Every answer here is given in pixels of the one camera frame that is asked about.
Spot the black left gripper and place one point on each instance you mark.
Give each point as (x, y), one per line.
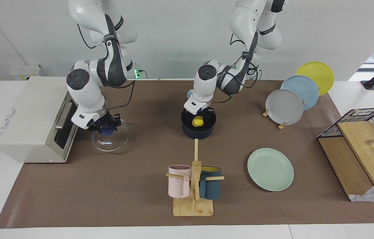
(201, 112)

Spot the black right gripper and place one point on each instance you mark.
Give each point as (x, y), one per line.
(107, 120)

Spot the glass lid with blue knob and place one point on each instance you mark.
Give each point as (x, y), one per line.
(113, 144)

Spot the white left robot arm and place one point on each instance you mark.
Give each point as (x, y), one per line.
(206, 86)

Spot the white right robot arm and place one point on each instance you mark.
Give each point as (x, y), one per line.
(84, 93)

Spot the wooden plate rack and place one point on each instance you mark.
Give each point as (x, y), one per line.
(282, 125)

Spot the pale green plate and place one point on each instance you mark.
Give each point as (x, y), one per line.
(269, 169)

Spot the grey plate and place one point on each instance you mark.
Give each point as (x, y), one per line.
(284, 108)

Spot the light blue plate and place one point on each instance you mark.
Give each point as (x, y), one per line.
(303, 88)

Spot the yellow plate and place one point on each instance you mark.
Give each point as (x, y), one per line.
(316, 73)

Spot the dark blue saucepan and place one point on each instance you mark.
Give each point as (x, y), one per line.
(198, 133)

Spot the pink mug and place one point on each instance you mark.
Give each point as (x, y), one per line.
(177, 186)

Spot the teal mug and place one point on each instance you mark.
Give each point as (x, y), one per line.
(211, 189)

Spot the brown table mat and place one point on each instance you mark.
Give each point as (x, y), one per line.
(123, 199)

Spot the white toaster oven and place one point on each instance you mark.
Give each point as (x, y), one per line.
(27, 126)

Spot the wooden mug rack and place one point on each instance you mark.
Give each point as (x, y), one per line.
(193, 209)

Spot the white power strip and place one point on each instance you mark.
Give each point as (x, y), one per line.
(27, 72)

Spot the brown wooden board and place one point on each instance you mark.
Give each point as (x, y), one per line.
(342, 166)

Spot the light wooden cutting board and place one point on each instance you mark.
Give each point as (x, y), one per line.
(362, 146)

